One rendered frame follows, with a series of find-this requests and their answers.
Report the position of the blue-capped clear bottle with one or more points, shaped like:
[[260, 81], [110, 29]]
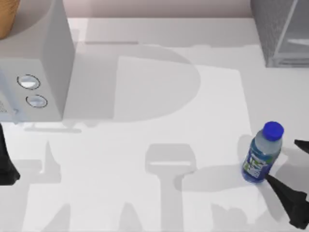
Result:
[[259, 157]]

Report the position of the grey cabinet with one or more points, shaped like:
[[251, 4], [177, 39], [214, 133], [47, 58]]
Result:
[[270, 29]]

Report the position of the round microwave knob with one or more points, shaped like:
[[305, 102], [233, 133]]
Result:
[[28, 82], [36, 101]]

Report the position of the pale microwave oven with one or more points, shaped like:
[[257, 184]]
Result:
[[51, 36]]

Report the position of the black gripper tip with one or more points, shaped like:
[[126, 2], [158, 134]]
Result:
[[6, 166]]

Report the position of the glass microwave door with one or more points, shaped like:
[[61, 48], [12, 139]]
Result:
[[6, 96]]

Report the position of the brown wooden basket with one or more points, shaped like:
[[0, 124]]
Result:
[[6, 17]]

